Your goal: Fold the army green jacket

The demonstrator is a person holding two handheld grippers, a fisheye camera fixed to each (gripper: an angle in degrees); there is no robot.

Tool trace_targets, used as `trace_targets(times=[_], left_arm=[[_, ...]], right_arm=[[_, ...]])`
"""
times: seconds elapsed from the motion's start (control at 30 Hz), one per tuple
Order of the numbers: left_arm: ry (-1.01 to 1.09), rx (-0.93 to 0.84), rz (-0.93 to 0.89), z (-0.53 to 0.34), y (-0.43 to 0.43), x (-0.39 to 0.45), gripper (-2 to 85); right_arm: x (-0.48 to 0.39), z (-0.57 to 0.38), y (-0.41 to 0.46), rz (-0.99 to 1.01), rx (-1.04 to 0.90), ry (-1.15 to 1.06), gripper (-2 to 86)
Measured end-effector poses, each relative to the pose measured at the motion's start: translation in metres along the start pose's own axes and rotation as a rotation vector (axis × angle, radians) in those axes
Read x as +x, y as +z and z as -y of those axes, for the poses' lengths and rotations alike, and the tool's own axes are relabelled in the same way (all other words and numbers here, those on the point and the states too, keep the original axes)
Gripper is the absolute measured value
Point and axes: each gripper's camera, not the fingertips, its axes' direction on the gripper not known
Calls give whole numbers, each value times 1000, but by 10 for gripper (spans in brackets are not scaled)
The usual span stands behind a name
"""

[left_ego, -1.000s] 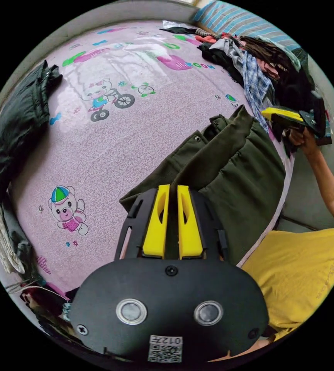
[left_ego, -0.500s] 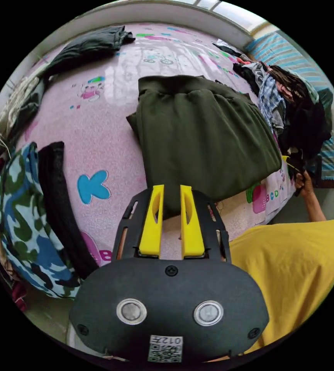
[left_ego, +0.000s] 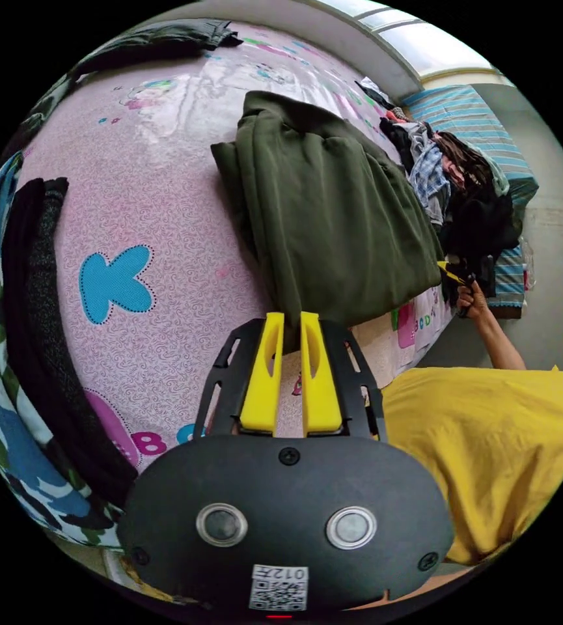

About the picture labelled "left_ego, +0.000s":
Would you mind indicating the person's left hand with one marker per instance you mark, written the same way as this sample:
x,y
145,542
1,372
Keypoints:
x,y
418,588

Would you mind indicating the person's right hand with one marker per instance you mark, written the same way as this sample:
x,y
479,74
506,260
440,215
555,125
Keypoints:
x,y
475,299

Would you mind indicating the person's right forearm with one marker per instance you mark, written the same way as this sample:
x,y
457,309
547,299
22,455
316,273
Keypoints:
x,y
498,342

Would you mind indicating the window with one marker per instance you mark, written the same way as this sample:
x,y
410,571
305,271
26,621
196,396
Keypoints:
x,y
422,39

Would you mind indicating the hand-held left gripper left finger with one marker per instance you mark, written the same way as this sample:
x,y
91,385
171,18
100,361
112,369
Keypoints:
x,y
261,390

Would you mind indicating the bed with pink printed sheet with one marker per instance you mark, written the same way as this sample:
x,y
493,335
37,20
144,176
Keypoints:
x,y
164,195

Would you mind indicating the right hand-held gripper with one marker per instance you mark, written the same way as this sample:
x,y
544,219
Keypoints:
x,y
479,271

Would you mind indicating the blue green patterned quilt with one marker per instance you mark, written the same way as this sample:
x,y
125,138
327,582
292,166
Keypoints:
x,y
3,439

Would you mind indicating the black folded garment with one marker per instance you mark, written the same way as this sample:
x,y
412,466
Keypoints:
x,y
42,312

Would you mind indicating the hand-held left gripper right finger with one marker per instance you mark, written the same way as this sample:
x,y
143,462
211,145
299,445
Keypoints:
x,y
322,395

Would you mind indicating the pile of clothes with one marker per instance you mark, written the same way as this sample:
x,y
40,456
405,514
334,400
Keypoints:
x,y
466,195

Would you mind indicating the army green jacket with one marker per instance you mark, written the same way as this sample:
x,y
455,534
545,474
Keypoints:
x,y
330,205

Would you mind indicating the dark folded garment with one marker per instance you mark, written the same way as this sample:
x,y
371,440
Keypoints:
x,y
164,41

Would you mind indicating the blue striped quilt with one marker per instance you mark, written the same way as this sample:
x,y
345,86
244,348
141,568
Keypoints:
x,y
471,114

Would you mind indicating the person's body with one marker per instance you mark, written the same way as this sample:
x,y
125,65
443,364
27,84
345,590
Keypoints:
x,y
496,454

